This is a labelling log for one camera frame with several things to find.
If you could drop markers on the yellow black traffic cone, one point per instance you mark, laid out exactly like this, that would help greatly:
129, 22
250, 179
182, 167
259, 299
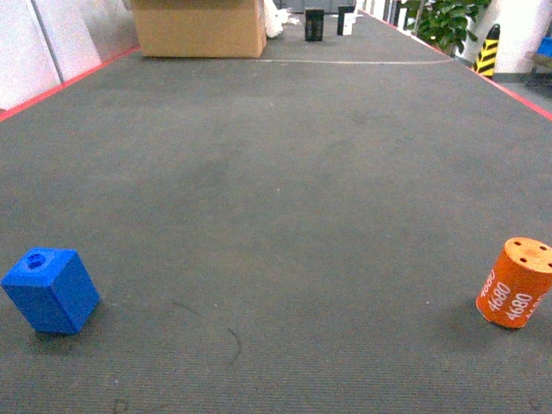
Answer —
485, 61

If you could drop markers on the black box on table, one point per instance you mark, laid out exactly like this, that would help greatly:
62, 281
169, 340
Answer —
313, 25

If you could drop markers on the large open cardboard box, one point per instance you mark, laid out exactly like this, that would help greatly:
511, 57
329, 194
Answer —
200, 29

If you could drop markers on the blue rectangular plastic part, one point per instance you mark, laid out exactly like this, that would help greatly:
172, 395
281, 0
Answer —
52, 289

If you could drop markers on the green potted plant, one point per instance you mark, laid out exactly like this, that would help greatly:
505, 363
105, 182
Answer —
444, 24

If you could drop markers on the black and white box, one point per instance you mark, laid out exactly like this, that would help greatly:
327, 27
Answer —
346, 19

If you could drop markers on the blue storage bin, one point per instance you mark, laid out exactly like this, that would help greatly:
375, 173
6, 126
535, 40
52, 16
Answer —
545, 47

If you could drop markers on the white foam packaging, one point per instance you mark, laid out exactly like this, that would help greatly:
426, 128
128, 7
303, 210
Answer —
276, 19

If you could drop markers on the orange cylindrical cap 4680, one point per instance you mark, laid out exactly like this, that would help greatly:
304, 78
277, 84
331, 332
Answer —
518, 282

